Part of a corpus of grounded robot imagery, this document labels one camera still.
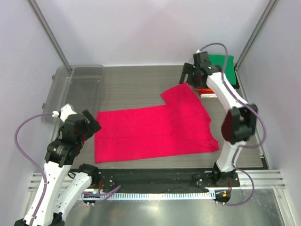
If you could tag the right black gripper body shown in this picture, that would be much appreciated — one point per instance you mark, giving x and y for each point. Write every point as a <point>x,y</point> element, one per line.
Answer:
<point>193,78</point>

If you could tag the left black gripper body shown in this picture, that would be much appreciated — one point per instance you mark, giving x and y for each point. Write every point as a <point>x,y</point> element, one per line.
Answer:
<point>84,135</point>

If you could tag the clear plastic bin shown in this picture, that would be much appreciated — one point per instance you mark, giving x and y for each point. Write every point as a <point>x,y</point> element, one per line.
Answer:
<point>80,87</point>

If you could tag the crimson red t-shirt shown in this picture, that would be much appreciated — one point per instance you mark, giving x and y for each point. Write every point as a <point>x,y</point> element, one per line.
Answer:
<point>180,126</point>

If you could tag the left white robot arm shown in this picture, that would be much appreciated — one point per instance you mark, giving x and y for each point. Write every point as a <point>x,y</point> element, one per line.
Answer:
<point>49,208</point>

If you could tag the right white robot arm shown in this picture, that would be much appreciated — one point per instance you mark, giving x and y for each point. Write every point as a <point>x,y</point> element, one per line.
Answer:
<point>240,121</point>

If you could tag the orange folded t-shirt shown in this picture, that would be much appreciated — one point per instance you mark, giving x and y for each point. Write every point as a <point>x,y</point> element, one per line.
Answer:
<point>206,90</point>

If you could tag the white folded t-shirt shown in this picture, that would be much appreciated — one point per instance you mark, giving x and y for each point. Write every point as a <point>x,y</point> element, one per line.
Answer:
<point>208,95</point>

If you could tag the green folded t-shirt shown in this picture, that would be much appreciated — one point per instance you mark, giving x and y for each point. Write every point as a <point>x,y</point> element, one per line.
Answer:
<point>229,70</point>

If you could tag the black folded t-shirt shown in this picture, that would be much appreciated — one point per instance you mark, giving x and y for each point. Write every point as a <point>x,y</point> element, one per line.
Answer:
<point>237,85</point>

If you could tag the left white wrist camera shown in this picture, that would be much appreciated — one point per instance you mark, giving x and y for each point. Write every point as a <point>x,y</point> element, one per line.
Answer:
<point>64,112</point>

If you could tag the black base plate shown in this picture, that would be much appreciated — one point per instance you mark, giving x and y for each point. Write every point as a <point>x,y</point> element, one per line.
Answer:
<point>164,181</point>

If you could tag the right aluminium corner post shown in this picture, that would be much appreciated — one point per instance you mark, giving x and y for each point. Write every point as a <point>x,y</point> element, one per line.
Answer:
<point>256,31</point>

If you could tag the aluminium corner post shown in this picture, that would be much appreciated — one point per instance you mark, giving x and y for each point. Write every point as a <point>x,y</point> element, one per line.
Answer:
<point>44,24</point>
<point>256,31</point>

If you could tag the slotted cable duct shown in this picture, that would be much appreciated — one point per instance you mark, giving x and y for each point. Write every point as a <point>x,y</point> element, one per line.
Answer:
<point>151,197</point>

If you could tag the aluminium frame rail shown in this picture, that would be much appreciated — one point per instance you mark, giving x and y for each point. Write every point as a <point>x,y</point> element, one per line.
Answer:
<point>262,179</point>

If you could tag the left aluminium corner post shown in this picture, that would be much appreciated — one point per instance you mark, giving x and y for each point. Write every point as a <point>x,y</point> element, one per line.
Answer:
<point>44,24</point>

